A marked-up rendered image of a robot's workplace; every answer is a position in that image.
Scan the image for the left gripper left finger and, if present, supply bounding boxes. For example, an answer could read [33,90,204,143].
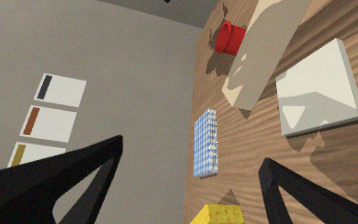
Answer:
[0,135,123,224]

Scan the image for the red cup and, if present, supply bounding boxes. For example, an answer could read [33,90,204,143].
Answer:
[215,21,247,56]

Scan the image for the yellow sponge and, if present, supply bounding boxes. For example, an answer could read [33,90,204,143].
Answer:
[190,204,245,224]

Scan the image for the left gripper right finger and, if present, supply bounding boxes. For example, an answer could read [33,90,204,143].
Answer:
[258,158,358,224]

